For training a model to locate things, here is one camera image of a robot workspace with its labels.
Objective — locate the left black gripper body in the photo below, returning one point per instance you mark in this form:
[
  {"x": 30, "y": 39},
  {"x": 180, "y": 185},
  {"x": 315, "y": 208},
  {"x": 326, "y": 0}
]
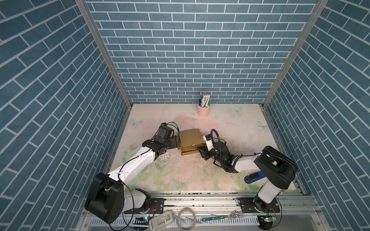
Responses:
[{"x": 172, "y": 142}]

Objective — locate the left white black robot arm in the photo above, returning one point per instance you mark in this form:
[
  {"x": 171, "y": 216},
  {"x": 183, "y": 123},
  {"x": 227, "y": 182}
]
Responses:
[{"x": 109, "y": 194}]

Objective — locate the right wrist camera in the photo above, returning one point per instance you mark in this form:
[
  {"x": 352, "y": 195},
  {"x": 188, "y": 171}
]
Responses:
[{"x": 208, "y": 139}]

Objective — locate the aluminium frame rail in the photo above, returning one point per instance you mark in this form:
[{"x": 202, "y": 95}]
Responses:
[{"x": 289, "y": 204}]

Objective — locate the brown cardboard paper box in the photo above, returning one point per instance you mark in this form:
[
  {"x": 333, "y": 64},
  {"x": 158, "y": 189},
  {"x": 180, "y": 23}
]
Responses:
[{"x": 190, "y": 140}]

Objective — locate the green handled tool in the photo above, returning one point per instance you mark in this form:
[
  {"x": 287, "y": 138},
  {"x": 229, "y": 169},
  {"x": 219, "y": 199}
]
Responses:
[{"x": 213, "y": 218}]

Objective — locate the white plastic device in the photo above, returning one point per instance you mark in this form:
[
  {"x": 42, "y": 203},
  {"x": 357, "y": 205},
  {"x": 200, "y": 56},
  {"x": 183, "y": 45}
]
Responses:
[{"x": 165, "y": 219}]

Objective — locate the silver fork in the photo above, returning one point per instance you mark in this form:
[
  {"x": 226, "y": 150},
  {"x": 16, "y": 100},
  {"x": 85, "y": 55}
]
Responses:
[{"x": 234, "y": 215}]

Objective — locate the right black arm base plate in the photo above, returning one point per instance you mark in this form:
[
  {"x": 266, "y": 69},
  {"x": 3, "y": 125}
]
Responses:
[{"x": 251, "y": 204}]

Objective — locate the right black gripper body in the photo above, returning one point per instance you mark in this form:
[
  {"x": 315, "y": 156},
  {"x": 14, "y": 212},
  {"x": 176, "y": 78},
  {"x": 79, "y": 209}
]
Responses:
[{"x": 208, "y": 154}]

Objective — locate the floral table mat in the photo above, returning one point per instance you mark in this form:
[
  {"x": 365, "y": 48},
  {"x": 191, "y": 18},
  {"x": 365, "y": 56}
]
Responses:
[{"x": 242, "y": 126}]

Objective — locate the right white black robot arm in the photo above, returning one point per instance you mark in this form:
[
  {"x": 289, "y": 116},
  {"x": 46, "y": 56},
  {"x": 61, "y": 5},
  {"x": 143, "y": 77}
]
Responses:
[{"x": 279, "y": 170}]

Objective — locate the blue black stapler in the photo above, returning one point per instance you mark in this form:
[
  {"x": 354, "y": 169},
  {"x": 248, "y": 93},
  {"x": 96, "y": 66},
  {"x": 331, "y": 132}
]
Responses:
[{"x": 254, "y": 177}]

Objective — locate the pink pen holder cup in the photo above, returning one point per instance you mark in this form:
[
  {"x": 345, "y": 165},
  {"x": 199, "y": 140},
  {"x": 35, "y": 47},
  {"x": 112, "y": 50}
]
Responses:
[{"x": 203, "y": 111}]

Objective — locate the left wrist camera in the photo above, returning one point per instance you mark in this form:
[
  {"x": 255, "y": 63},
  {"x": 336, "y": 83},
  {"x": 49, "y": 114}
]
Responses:
[{"x": 164, "y": 126}]

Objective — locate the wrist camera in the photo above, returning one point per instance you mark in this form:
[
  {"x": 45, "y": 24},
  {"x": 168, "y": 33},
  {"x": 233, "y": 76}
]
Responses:
[
  {"x": 164, "y": 126},
  {"x": 208, "y": 139}
]

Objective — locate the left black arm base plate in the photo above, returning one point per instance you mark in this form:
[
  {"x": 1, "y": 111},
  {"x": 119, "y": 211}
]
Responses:
[{"x": 155, "y": 207}]

